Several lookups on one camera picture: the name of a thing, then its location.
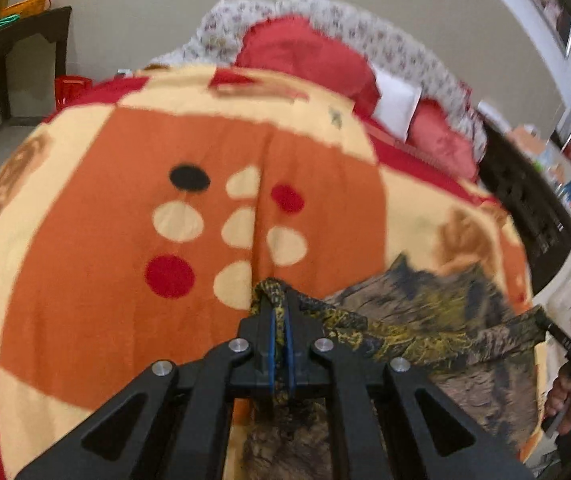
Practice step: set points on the dark floral patterned shirt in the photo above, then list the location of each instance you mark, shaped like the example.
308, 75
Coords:
415, 310

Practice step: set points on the orange printed blanket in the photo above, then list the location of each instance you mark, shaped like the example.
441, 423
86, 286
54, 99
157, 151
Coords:
115, 210

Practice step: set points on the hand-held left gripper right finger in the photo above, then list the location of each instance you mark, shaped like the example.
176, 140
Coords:
290, 347

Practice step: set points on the framed wall picture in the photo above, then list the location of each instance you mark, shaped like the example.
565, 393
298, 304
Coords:
548, 2

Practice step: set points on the white pillow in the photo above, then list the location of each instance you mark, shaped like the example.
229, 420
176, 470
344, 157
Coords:
398, 102

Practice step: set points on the pile of small packets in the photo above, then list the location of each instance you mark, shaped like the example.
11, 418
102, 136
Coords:
550, 170

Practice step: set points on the red heart-shaped pillow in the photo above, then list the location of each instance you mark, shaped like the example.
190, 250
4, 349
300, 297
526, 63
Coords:
440, 135
305, 55

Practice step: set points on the red plastic basket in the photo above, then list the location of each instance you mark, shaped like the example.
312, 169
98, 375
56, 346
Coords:
71, 90

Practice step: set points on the green plastic item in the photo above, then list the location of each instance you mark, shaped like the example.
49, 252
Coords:
0, 24

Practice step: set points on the dark carved wooden cabinet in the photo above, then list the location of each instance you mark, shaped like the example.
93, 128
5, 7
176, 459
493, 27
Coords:
525, 195

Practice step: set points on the orange basket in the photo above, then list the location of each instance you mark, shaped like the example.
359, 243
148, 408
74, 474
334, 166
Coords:
25, 5

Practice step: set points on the white cardboard box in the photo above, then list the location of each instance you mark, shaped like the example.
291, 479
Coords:
488, 111

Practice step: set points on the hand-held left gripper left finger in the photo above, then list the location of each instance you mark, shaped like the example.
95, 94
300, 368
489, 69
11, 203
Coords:
269, 345

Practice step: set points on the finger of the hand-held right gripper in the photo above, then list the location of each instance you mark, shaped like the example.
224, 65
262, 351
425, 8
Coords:
560, 335

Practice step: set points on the floral headboard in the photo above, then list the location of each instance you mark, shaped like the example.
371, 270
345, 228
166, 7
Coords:
365, 35

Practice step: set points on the person's right hand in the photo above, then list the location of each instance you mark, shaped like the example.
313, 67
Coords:
568, 402

